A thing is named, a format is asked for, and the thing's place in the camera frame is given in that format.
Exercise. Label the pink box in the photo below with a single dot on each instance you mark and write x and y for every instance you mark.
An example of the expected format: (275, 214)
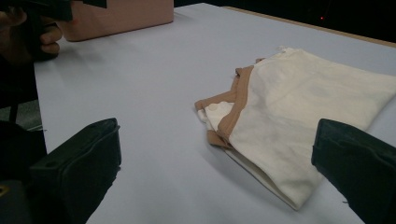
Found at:
(121, 17)

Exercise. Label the cream garment with tan trim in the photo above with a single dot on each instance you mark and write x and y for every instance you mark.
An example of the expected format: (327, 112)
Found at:
(295, 124)

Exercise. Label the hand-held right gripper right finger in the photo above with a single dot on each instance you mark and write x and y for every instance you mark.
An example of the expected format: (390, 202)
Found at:
(358, 161)

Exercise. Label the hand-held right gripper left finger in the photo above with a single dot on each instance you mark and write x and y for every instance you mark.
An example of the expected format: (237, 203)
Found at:
(77, 168)

